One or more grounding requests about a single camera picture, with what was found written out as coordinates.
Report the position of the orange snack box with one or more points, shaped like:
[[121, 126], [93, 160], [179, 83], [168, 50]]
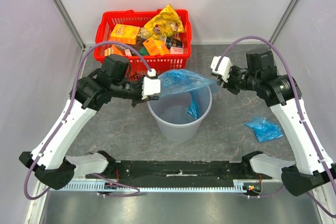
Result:
[[126, 34]]

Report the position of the blue trash bag roll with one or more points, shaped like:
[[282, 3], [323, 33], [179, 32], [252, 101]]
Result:
[[263, 129]]

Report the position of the small orange carton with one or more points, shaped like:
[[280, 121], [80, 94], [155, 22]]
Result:
[[156, 47]]

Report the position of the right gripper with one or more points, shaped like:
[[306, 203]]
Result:
[[229, 83]]

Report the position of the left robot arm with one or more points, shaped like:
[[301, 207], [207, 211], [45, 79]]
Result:
[[48, 161]]

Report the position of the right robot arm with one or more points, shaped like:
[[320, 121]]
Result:
[[311, 164]]

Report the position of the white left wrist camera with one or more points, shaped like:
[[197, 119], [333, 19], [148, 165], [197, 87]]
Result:
[[151, 85]]

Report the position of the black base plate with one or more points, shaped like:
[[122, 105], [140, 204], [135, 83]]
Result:
[[179, 173]]

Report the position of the orange striped packet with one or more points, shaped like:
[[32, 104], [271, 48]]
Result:
[[113, 50]]

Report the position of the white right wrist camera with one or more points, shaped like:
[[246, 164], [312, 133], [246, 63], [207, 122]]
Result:
[[221, 68]]

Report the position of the green packet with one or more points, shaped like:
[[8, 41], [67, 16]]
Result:
[[143, 51]]

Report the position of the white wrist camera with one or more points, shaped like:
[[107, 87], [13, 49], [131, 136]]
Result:
[[151, 85], [221, 68]]

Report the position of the grey slotted cable duct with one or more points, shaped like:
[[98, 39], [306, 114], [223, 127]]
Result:
[[102, 186]]

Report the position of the grey plastic trash bin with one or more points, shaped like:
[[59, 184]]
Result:
[[173, 120]]

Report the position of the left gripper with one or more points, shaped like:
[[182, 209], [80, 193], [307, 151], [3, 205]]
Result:
[[139, 100]]

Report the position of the torn blue trash bag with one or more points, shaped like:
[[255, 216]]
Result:
[[180, 81]]

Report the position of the yellow chips bag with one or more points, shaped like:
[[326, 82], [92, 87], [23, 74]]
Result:
[[165, 24]]

